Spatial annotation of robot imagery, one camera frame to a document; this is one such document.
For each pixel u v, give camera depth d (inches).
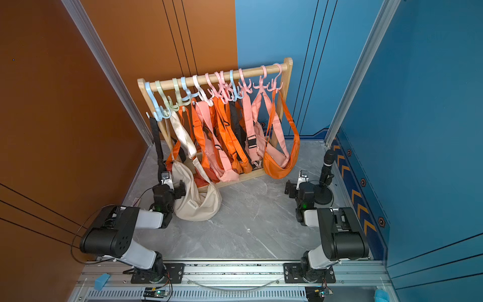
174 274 29.1
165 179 31.2
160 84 23.2
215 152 31.7
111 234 18.1
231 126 29.2
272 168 36.3
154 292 28.0
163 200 28.1
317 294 27.7
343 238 17.6
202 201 34.6
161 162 31.4
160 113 25.0
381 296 26.0
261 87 29.7
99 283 27.9
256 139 34.2
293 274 28.5
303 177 31.8
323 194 36.8
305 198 28.1
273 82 29.1
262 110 31.3
